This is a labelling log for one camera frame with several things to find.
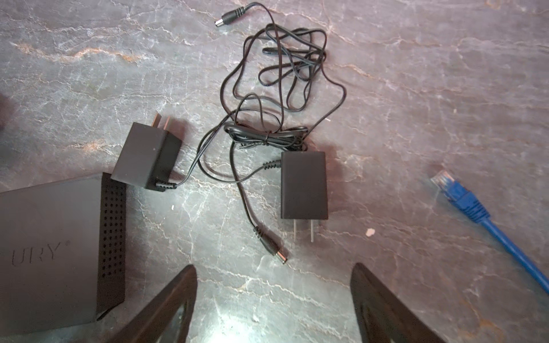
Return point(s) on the black power adapter with cable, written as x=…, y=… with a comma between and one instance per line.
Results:
x=303, y=177

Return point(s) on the black power adapter near switch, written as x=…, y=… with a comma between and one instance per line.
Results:
x=149, y=152

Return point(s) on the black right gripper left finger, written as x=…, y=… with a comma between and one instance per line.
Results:
x=168, y=316

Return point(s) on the black network switch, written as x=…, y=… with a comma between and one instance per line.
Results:
x=62, y=253

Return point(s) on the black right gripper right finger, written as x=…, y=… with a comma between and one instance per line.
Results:
x=381, y=316

